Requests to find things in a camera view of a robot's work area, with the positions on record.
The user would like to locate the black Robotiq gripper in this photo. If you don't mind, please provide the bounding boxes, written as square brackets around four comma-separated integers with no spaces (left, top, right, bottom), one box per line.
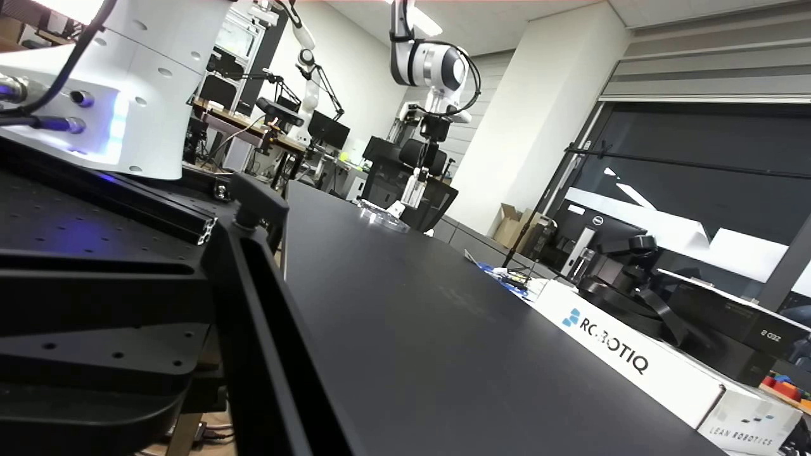
[394,135,447,172]

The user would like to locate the black background monitor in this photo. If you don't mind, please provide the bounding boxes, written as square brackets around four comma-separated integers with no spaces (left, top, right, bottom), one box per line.
[305,110,354,155]

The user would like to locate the brown cardboard box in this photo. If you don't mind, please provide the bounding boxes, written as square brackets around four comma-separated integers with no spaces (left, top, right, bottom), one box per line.
[489,201,548,254]

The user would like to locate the blue patterned paper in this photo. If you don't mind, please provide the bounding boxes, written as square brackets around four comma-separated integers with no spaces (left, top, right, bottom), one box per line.
[473,259,531,297]

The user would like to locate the wooden background desk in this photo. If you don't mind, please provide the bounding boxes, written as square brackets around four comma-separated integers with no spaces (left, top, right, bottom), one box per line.
[186,96,311,193]

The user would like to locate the white Robotiq cardboard box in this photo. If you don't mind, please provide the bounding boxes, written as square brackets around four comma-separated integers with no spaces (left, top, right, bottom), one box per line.
[523,277,730,432]

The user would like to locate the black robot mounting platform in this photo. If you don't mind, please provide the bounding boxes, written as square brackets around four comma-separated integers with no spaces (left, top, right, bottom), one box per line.
[0,135,357,456]

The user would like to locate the black flat equipment case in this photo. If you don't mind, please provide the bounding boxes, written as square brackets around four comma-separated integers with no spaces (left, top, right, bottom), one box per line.
[657,269,811,392]

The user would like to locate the small printed white box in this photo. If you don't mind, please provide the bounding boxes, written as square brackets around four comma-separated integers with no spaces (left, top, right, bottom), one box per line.
[695,383,806,456]

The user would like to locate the red small parts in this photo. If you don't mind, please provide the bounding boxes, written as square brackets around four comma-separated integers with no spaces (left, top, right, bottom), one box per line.
[757,372,806,406]

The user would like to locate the black horizontal window rail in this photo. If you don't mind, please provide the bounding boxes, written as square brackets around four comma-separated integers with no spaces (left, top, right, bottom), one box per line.
[560,140,811,185]

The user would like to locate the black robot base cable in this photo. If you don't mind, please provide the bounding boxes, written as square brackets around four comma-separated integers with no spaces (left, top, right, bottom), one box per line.
[0,0,122,136]

